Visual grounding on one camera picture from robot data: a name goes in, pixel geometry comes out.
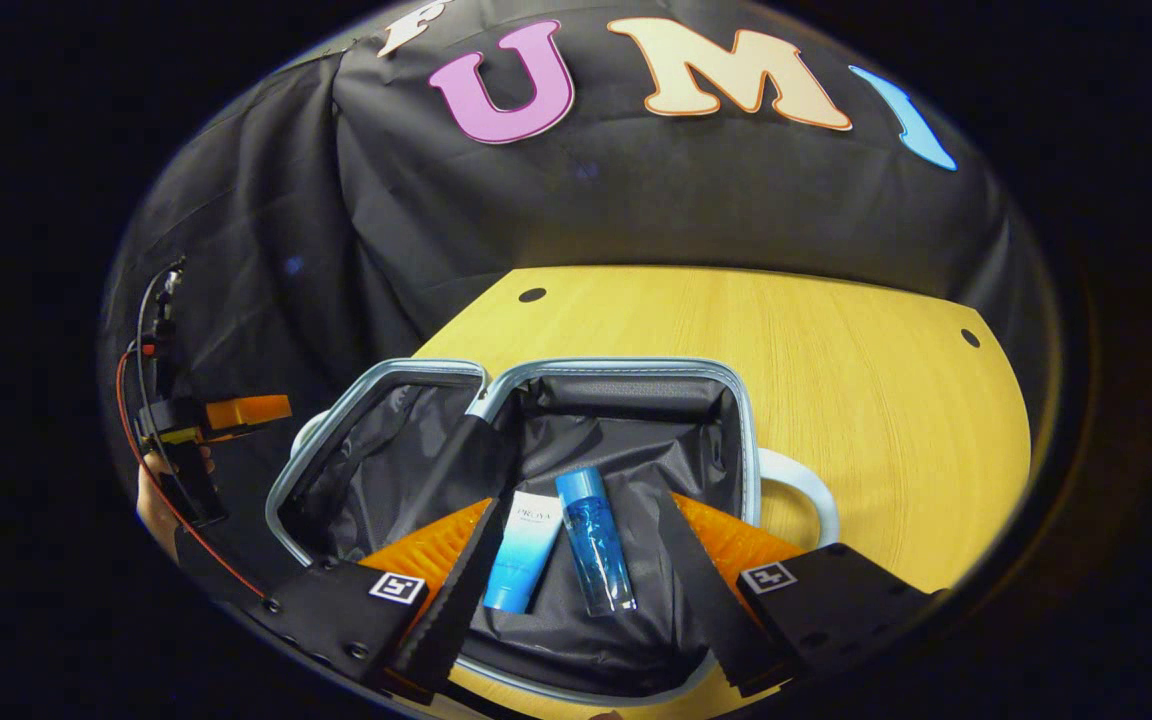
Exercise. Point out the translucent bottle with blue cap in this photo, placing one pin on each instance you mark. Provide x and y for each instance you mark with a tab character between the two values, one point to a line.
594	540

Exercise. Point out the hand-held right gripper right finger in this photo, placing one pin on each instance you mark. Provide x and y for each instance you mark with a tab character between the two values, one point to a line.
706	610

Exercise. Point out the light blue suitcase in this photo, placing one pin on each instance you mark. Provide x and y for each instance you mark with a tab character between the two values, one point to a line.
616	420

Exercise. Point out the white and blue tube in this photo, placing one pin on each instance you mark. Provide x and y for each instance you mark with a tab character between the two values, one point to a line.
524	550

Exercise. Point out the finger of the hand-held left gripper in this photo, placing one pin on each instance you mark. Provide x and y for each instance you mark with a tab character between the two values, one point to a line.
251	412

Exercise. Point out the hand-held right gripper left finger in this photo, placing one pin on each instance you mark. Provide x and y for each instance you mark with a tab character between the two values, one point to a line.
456	610

